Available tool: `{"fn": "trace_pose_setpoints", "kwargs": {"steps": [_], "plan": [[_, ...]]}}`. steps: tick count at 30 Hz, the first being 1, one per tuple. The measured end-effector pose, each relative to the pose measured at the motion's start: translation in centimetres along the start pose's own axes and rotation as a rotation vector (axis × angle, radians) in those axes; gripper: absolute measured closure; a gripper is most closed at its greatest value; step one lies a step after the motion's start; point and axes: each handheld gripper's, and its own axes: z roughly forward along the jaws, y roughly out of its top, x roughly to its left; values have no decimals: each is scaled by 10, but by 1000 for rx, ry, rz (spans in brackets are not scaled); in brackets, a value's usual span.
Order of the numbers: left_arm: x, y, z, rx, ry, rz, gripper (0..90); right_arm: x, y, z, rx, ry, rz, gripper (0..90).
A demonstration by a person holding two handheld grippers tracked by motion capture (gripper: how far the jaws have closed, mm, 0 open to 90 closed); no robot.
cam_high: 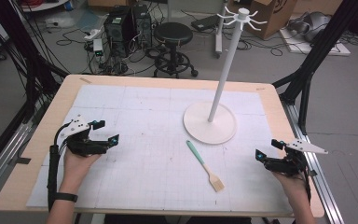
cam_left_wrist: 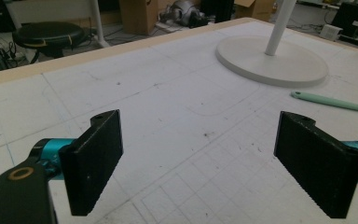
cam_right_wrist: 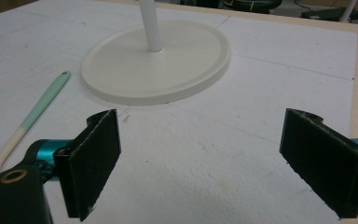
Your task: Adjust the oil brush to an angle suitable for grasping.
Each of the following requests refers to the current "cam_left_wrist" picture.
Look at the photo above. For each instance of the grey helmet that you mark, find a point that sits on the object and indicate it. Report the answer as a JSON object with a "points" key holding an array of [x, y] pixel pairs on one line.
{"points": [[185, 13]]}

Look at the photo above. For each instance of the white lamp stand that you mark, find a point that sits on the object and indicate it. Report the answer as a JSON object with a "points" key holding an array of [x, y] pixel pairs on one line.
{"points": [[273, 59]]}

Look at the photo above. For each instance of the black equipment case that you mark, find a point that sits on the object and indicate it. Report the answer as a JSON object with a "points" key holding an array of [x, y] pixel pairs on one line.
{"points": [[352, 17]]}

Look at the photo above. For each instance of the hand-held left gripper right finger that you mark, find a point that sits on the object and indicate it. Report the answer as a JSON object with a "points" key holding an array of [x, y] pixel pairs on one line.
{"points": [[320, 168]]}

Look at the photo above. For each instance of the black round stool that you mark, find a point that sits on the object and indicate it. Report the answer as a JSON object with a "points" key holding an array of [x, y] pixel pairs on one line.
{"points": [[48, 36]]}

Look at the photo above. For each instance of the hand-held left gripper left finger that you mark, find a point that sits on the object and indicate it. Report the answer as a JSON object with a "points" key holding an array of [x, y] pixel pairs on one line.
{"points": [[90, 165]]}

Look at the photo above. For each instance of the open brown cardboard box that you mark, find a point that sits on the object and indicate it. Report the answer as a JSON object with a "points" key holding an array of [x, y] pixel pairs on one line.
{"points": [[254, 9]]}

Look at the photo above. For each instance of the white power adapter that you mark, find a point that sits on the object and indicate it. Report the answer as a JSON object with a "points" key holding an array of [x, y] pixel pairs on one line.
{"points": [[331, 31]]}

